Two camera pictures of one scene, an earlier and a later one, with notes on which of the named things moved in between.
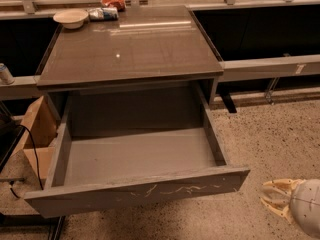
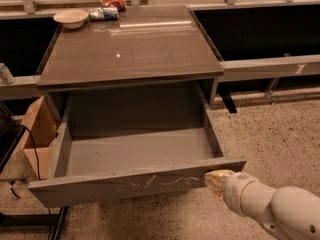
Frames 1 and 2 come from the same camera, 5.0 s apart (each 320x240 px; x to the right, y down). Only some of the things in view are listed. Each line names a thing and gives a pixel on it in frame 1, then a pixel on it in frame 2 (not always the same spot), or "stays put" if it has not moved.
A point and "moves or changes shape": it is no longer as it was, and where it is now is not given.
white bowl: (71, 18) stays put
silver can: (103, 14) stays put
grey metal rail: (28, 86) stays put
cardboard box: (39, 134) stays put
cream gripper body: (306, 204) -> (235, 191)
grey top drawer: (122, 146) moves or changes shape
